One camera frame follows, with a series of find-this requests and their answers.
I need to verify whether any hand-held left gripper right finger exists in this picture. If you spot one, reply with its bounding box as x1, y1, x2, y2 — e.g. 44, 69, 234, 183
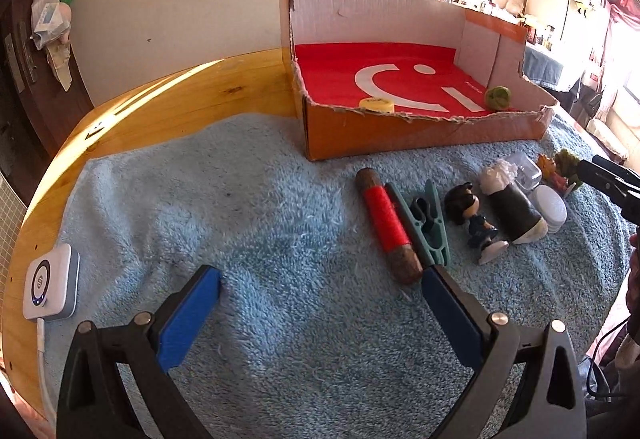
421, 265, 587, 439

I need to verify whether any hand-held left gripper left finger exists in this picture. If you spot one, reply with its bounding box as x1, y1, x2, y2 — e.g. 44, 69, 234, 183
56, 264, 223, 439

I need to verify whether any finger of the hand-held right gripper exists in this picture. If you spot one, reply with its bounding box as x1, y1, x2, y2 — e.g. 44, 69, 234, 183
575, 160, 640, 221
591, 155, 640, 184

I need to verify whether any green fuzzy toy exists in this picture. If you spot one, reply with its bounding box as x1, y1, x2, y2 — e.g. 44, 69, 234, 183
554, 149, 583, 194

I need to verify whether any white round jar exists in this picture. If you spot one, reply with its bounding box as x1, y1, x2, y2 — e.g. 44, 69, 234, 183
529, 185, 568, 234

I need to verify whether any teal clothespin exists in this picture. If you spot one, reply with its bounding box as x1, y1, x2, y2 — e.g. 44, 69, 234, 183
395, 180, 452, 268

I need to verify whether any black-haired figurine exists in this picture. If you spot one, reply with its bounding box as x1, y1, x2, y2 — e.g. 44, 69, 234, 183
444, 182, 510, 266

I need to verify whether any red thread spool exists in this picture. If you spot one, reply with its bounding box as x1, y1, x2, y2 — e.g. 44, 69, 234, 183
355, 167, 425, 285

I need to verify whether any orange cardboard box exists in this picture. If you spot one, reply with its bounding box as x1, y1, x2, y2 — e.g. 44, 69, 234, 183
279, 0, 559, 162

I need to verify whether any white cushioned chair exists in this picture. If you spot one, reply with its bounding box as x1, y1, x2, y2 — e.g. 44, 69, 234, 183
585, 118, 631, 162

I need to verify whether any clear plastic container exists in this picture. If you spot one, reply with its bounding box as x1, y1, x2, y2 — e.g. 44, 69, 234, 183
505, 153, 543, 192

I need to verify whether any blue fluffy towel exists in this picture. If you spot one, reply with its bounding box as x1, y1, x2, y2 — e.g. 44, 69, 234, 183
42, 111, 626, 439

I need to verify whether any table with blue cloth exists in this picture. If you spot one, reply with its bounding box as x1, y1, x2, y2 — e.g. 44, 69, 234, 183
522, 44, 586, 87

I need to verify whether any green yarn ball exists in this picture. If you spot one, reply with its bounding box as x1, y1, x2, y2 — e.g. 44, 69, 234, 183
487, 86, 512, 111

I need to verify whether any white square device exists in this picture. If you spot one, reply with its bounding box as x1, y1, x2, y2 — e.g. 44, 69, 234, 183
22, 243, 81, 322

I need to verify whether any pink curtain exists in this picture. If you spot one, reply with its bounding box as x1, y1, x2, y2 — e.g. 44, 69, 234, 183
600, 0, 640, 27

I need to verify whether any bundle of white bags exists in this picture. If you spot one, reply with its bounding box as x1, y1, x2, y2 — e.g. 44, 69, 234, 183
31, 0, 75, 92

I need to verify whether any black cable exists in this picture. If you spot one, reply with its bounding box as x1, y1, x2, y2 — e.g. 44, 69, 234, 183
586, 319, 640, 401

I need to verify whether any white cable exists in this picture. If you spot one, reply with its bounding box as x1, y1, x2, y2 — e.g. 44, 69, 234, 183
35, 319, 58, 420

